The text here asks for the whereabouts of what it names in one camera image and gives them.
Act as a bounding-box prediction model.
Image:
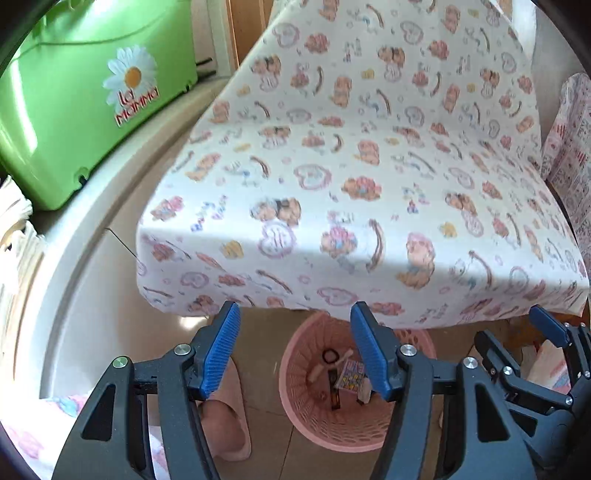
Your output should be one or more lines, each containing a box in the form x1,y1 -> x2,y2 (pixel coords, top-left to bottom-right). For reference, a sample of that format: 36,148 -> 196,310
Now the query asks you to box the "stack of papers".
0,175 -> 47,324

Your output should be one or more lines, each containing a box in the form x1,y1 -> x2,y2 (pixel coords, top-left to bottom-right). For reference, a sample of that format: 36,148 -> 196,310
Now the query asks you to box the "person's left pajama leg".
0,392 -> 167,480

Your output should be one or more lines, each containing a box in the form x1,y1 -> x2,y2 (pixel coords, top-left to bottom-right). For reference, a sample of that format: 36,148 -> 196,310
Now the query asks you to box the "bear printed cloth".
136,0 -> 589,330

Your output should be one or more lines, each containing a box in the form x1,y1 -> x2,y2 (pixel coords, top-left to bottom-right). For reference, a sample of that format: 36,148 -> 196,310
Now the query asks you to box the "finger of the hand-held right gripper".
475,329 -> 574,415
529,305 -> 591,394

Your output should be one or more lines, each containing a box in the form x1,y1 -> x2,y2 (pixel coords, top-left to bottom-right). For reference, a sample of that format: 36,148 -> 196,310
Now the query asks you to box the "pink plastic wastebasket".
278,311 -> 437,454

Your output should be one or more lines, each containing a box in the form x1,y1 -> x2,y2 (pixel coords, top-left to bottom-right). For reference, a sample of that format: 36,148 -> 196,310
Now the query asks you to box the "green plastic box daisy print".
0,0 -> 199,212

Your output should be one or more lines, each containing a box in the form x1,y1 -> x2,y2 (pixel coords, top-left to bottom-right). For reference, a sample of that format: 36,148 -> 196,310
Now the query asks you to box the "person's pajama leg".
526,339 -> 573,395
0,392 -> 167,480

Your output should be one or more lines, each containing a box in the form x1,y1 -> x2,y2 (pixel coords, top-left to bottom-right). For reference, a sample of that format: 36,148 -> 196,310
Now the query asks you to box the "person's right pajama leg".
526,339 -> 573,395

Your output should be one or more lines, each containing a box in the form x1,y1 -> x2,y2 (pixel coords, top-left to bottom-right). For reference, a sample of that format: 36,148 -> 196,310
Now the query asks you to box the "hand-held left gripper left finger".
52,300 -> 242,480

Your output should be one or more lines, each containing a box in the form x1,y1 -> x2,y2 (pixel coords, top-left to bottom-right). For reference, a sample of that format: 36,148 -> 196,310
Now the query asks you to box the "beige stick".
307,351 -> 355,384

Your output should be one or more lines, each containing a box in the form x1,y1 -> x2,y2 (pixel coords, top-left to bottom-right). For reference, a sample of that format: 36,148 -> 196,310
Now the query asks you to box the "pink printed cloth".
540,73 -> 591,232

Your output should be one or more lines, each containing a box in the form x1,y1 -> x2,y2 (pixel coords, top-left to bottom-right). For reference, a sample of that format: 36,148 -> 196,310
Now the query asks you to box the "pink slipper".
203,360 -> 252,462

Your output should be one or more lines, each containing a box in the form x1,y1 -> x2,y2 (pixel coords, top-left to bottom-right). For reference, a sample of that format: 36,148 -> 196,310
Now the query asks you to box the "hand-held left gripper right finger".
349,301 -> 539,480

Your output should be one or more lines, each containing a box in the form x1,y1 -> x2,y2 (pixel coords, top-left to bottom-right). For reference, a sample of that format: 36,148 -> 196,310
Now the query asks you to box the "colourful printed packet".
335,360 -> 366,393

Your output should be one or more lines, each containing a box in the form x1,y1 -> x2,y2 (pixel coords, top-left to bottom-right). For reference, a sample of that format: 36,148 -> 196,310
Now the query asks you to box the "black packet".
329,369 -> 343,411

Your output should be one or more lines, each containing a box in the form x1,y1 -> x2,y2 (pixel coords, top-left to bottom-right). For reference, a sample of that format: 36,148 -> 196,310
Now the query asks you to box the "wooden door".
225,0 -> 274,72

